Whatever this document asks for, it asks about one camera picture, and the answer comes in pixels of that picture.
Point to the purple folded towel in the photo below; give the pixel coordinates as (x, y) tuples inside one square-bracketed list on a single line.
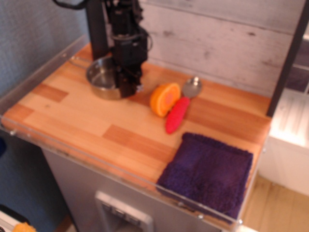
[(209, 172)]

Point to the right dark wooden post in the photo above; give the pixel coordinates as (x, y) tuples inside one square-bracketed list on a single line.
[(291, 55)]

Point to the silver dispenser panel with buttons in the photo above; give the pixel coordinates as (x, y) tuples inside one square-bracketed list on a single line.
[(118, 216)]

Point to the left dark wooden post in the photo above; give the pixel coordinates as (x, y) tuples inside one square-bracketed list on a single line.
[(96, 21)]

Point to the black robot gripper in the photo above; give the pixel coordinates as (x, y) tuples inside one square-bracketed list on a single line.
[(130, 43)]

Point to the dark wooden post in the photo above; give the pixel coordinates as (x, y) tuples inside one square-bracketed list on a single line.
[(96, 21), (291, 55)]

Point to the clear acrylic front guard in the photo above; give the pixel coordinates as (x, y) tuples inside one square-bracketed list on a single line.
[(106, 156)]

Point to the orange half toy fruit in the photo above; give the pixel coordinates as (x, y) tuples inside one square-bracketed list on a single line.
[(164, 97)]

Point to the orange object bottom left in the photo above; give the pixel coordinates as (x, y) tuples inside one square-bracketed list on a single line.
[(23, 227)]

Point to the grey toy fridge cabinet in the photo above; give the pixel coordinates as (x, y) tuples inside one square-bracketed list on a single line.
[(79, 182)]

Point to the white toy sink unit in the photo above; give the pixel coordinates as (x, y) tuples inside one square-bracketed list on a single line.
[(285, 157)]

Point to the small stainless steel pot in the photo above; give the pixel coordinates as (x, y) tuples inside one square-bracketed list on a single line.
[(103, 76)]

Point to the metal spoon red handle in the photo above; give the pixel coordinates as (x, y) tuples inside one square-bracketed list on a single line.
[(190, 89)]

